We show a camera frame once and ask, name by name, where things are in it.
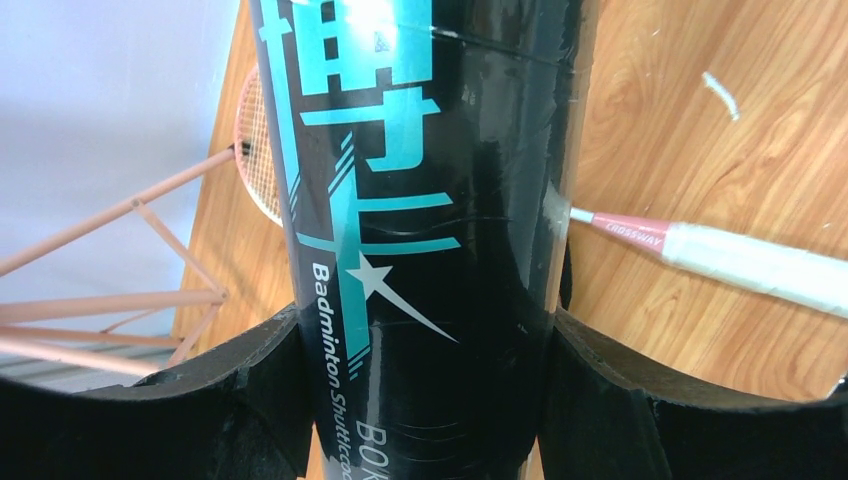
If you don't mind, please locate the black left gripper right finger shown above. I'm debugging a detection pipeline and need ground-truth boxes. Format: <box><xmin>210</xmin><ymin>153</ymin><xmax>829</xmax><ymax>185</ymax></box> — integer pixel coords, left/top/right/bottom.
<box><xmin>539</xmin><ymin>310</ymin><xmax>847</xmax><ymax>479</ymax></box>

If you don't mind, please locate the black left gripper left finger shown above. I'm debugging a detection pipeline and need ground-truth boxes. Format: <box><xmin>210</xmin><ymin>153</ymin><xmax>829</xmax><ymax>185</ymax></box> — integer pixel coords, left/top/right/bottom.
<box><xmin>1</xmin><ymin>306</ymin><xmax>313</xmax><ymax>479</ymax></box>

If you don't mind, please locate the black shuttlecock tube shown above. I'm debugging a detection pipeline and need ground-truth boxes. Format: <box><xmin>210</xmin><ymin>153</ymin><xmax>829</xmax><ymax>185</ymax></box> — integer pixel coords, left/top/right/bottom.
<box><xmin>250</xmin><ymin>1</ymin><xmax>599</xmax><ymax>479</ymax></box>

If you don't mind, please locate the pink badminton racket left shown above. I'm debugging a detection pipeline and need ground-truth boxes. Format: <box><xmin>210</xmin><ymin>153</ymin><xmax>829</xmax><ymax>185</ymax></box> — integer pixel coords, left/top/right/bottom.
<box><xmin>234</xmin><ymin>69</ymin><xmax>847</xmax><ymax>318</ymax></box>

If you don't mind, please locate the pink music stand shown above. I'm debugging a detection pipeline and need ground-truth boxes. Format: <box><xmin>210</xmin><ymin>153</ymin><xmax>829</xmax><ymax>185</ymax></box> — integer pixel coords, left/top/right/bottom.
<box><xmin>1</xmin><ymin>144</ymin><xmax>242</xmax><ymax>377</ymax></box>

